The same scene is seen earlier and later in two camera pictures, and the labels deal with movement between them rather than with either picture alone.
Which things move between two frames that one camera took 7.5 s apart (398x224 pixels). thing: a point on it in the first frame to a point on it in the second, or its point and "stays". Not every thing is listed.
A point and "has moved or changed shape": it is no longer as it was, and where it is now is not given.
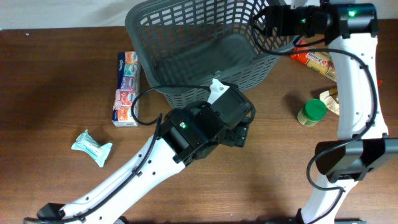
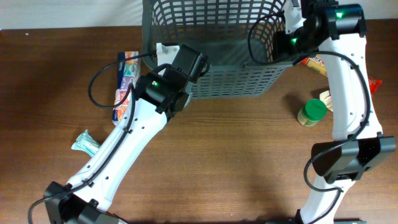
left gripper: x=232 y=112 to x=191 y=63
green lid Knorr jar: x=313 y=110 stays
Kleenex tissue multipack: x=128 y=87 stays
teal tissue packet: x=89 y=146 stays
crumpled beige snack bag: x=331 y=99 stays
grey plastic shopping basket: x=186 y=43 has moved or changed shape
